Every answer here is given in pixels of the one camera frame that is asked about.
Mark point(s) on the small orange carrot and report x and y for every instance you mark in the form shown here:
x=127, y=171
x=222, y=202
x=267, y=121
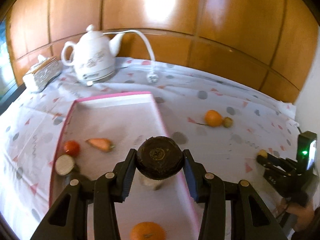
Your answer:
x=102, y=144

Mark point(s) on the small yellow-green fruit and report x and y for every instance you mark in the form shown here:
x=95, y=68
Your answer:
x=227, y=122
x=263, y=153

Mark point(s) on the small red tomato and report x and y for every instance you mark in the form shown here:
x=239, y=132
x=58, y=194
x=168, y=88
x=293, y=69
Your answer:
x=72, y=148

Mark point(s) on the white ceramic electric kettle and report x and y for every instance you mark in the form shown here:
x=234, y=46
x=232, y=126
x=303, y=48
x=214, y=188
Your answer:
x=94, y=56

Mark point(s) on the patterned white tablecloth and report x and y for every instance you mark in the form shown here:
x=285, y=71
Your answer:
x=31, y=128

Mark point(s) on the person right hand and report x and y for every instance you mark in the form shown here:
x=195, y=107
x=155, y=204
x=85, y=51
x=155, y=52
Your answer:
x=305, y=215

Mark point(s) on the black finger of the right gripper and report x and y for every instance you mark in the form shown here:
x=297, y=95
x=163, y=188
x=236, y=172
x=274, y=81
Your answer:
x=266, y=163

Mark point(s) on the dark round fruit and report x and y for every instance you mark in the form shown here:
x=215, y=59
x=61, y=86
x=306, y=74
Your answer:
x=159, y=158

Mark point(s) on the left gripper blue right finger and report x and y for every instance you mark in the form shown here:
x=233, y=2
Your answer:
x=250, y=217

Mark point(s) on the silver tissue box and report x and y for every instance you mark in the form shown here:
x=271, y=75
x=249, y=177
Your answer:
x=38, y=77

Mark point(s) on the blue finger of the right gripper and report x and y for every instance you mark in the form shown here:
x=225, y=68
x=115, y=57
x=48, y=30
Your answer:
x=281, y=161

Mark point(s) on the pink white shallow box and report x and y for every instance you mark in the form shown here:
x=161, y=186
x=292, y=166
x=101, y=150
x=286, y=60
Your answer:
x=128, y=119

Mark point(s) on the orange mandarin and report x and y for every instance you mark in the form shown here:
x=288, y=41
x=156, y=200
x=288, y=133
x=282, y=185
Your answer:
x=213, y=118
x=147, y=230

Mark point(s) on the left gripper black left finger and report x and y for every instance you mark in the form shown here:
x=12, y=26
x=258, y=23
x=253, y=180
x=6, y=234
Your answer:
x=67, y=217

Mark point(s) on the cut pale vegetable piece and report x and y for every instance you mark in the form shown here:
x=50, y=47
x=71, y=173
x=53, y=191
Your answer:
x=150, y=183

